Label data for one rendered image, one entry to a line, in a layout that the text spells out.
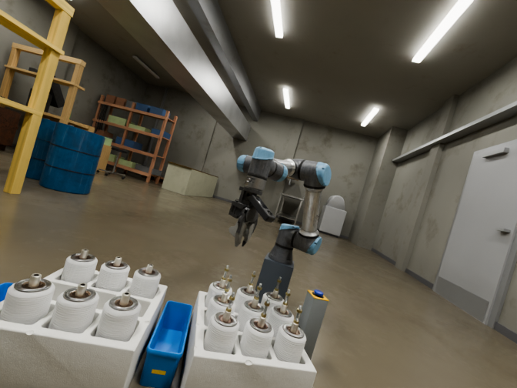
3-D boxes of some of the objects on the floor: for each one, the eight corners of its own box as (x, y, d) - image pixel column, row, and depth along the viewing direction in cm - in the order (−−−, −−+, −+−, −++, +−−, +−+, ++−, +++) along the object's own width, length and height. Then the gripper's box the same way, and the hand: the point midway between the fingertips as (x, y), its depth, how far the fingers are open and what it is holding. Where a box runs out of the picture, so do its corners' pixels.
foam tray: (55, 307, 95) (68, 264, 94) (155, 326, 101) (168, 285, 101) (-59, 394, 56) (-37, 321, 56) (115, 416, 62) (135, 350, 62)
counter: (212, 197, 867) (218, 177, 866) (183, 195, 647) (191, 168, 646) (195, 191, 879) (200, 172, 878) (160, 187, 659) (168, 161, 658)
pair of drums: (48, 175, 358) (62, 124, 357) (107, 195, 338) (122, 142, 338) (-9, 168, 293) (9, 106, 293) (61, 193, 273) (80, 127, 273)
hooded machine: (337, 235, 790) (348, 199, 789) (340, 239, 733) (351, 199, 732) (315, 229, 802) (326, 193, 801) (317, 231, 745) (328, 192, 744)
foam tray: (187, 329, 105) (198, 290, 105) (269, 342, 113) (280, 306, 113) (175, 416, 67) (193, 355, 67) (301, 426, 75) (317, 372, 75)
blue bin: (159, 326, 101) (167, 299, 101) (185, 331, 103) (193, 305, 103) (135, 387, 72) (145, 349, 72) (171, 392, 74) (182, 355, 74)
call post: (287, 356, 106) (307, 290, 106) (301, 359, 108) (321, 293, 108) (292, 369, 99) (314, 298, 99) (307, 371, 101) (328, 301, 101)
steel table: (295, 223, 814) (303, 197, 813) (295, 229, 641) (305, 195, 641) (277, 217, 825) (285, 192, 824) (271, 221, 653) (281, 188, 652)
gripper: (251, 188, 95) (236, 240, 95) (233, 183, 86) (216, 240, 86) (268, 194, 90) (252, 248, 90) (251, 188, 81) (234, 249, 81)
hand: (241, 243), depth 87 cm, fingers open, 3 cm apart
